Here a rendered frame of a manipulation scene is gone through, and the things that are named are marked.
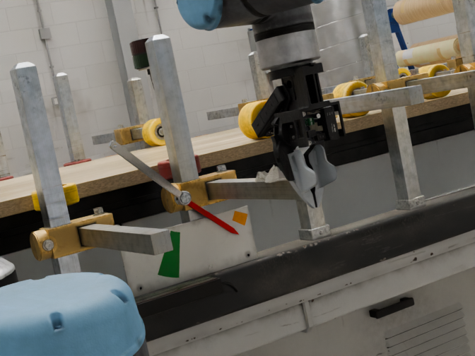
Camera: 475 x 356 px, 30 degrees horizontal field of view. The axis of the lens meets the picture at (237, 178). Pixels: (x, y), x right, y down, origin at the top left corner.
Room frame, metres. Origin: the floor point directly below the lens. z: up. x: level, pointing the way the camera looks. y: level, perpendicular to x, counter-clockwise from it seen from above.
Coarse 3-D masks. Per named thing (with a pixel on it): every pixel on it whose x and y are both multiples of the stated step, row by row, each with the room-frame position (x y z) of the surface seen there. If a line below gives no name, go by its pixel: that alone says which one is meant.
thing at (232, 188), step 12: (216, 180) 1.58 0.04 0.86; (228, 180) 1.54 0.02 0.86; (240, 180) 1.50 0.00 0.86; (252, 180) 1.46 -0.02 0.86; (216, 192) 1.55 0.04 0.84; (228, 192) 1.51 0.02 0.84; (240, 192) 1.48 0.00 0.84; (252, 192) 1.44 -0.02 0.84; (264, 192) 1.41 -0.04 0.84; (276, 192) 1.38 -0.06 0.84; (288, 192) 1.35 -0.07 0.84
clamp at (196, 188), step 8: (200, 176) 1.62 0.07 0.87; (208, 176) 1.59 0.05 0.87; (216, 176) 1.59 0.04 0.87; (224, 176) 1.60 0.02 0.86; (232, 176) 1.61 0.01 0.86; (176, 184) 1.57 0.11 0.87; (184, 184) 1.56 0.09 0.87; (192, 184) 1.57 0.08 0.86; (200, 184) 1.57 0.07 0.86; (168, 192) 1.55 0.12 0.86; (192, 192) 1.56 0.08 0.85; (200, 192) 1.57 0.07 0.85; (168, 200) 1.56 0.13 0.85; (192, 200) 1.56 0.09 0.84; (200, 200) 1.57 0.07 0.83; (208, 200) 1.58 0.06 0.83; (216, 200) 1.59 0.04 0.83; (224, 200) 1.59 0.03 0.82; (168, 208) 1.57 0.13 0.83; (176, 208) 1.55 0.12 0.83; (184, 208) 1.56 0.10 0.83; (192, 208) 1.56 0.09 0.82
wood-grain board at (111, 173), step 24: (456, 96) 2.11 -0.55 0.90; (336, 120) 2.03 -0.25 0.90; (360, 120) 1.97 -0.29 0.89; (192, 144) 2.27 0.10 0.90; (216, 144) 2.03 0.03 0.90; (240, 144) 1.84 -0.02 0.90; (264, 144) 1.84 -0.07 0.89; (72, 168) 2.27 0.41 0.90; (96, 168) 2.04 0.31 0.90; (120, 168) 1.85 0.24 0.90; (0, 192) 1.85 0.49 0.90; (24, 192) 1.69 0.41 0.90; (96, 192) 1.65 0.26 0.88; (0, 216) 1.56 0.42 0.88
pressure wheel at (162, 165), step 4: (196, 156) 1.68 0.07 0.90; (164, 160) 1.70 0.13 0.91; (168, 160) 1.67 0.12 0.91; (196, 160) 1.67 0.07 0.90; (160, 164) 1.67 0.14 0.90; (164, 164) 1.66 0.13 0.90; (168, 164) 1.66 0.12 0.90; (196, 164) 1.67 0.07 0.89; (160, 168) 1.67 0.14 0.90; (164, 168) 1.66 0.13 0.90; (168, 168) 1.66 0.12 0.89; (200, 168) 1.69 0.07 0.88; (160, 172) 1.68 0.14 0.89; (164, 172) 1.67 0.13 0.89; (168, 172) 1.66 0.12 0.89; (164, 176) 1.67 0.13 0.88; (168, 176) 1.66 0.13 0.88
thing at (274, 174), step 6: (276, 168) 1.37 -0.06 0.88; (258, 174) 1.42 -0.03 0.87; (264, 174) 1.41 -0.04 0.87; (270, 174) 1.38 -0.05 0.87; (276, 174) 1.37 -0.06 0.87; (282, 174) 1.37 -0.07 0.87; (258, 180) 1.39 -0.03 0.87; (264, 180) 1.38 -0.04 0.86; (270, 180) 1.37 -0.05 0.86; (276, 180) 1.36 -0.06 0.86
